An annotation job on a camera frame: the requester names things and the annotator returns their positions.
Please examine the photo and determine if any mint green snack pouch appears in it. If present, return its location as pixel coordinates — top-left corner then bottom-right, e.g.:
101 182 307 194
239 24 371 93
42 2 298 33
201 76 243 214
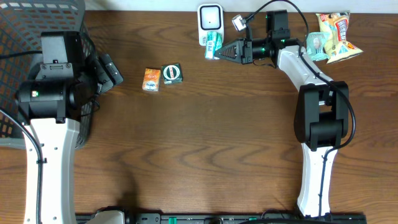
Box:
306 32 330 61

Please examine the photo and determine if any green tissue pack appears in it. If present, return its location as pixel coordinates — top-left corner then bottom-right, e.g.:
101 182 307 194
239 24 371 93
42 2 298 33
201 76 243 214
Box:
205 31 223 60

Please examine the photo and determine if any white barcode scanner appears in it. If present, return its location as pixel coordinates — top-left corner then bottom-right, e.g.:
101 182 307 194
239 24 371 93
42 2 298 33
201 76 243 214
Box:
197 3 224 46

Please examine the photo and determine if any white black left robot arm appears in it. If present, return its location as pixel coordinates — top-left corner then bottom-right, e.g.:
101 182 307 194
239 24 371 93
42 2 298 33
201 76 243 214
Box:
16 31 123 223

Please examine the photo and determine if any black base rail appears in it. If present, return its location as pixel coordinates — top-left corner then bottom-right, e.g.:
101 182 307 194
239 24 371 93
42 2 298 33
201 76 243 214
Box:
76 210 367 224

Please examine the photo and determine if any dark grey plastic basket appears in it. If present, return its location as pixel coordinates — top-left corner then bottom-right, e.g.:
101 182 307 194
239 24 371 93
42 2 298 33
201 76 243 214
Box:
0 0 97 150

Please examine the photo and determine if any round green white item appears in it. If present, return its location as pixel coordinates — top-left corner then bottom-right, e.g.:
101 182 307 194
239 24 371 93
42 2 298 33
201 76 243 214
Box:
161 63 183 85

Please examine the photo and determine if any yellow white snack bag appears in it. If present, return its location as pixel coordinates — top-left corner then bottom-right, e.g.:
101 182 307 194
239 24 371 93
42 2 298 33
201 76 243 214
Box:
316 11 363 64

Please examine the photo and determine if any orange tissue pack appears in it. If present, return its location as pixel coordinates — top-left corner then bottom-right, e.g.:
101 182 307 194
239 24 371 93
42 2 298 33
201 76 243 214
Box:
142 68 160 91

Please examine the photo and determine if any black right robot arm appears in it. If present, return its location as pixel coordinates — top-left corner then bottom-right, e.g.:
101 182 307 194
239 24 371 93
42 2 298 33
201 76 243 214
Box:
215 26 352 218

